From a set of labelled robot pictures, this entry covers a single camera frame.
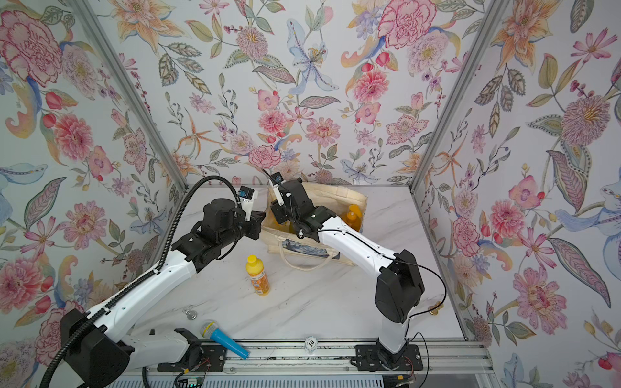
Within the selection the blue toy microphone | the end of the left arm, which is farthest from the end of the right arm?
the blue toy microphone

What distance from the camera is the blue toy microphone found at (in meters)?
0.76

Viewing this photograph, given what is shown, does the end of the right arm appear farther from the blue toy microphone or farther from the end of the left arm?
the blue toy microphone
